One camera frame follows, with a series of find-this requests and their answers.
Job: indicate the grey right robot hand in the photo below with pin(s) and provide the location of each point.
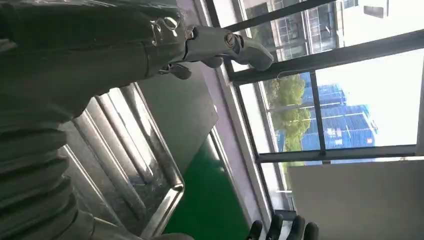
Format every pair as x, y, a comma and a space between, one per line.
275, 230

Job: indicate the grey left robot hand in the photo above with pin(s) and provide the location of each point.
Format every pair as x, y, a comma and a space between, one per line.
82, 49

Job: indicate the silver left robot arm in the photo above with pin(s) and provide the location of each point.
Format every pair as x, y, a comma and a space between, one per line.
30, 179

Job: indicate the green conveyor belt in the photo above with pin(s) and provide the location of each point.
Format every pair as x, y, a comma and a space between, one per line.
205, 205

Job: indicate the electronic scale with steel tray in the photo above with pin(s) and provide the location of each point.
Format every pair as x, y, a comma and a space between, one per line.
132, 149

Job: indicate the green tree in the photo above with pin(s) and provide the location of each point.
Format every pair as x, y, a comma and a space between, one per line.
291, 116

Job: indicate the blue glass building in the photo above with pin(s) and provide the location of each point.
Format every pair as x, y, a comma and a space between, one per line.
344, 126

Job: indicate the dark window frame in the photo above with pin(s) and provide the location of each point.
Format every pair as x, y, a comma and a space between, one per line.
318, 116

